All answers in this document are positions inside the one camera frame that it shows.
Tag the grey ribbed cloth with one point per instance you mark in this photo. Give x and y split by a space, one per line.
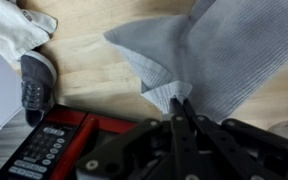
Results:
234 50

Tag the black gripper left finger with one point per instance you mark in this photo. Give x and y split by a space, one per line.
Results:
180 140

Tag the red and black microwave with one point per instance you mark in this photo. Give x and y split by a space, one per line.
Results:
34 153

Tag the dark grey sneaker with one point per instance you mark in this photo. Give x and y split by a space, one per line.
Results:
37 83

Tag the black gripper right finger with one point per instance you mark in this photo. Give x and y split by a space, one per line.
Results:
227 146

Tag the white fluffy towel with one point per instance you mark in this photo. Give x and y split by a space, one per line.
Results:
7 33

